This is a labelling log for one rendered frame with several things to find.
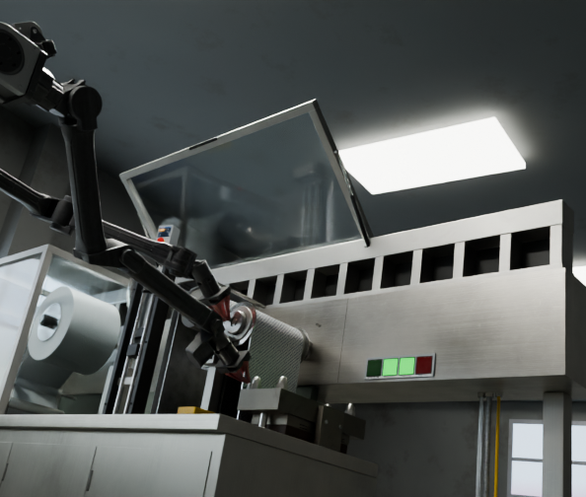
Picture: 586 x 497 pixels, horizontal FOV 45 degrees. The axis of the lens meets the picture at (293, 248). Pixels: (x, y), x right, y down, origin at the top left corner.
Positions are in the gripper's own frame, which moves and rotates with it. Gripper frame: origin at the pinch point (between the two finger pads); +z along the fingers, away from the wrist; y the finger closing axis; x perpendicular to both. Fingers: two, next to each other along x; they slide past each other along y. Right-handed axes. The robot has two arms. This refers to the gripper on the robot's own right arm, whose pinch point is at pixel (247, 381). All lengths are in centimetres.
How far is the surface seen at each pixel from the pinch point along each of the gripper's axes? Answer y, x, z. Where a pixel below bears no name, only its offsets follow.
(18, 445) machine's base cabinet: -72, -37, -11
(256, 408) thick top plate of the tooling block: 11.6, -11.3, 0.1
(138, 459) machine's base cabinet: -5.6, -38.9, -10.0
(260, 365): 0.2, 7.5, 0.7
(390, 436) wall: -342, 368, 434
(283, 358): 0.2, 16.5, 6.2
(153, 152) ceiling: -287, 260, -11
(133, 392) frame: -34.2, -13.5, -9.7
